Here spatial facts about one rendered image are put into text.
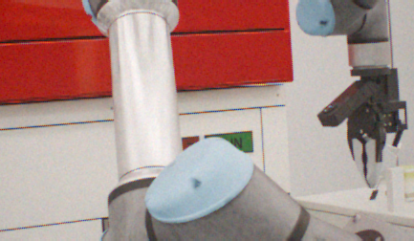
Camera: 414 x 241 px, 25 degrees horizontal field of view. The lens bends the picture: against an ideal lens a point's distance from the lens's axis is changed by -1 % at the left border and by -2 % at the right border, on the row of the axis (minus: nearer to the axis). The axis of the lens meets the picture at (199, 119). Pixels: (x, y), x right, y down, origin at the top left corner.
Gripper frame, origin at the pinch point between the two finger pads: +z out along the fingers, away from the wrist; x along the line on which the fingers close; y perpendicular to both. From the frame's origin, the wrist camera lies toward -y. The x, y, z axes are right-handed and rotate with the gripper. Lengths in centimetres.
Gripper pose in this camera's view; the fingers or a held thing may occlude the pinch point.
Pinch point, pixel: (367, 182)
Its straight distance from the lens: 170.1
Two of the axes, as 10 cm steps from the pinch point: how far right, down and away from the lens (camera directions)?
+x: -5.2, -0.1, 8.6
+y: 8.5, -0.9, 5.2
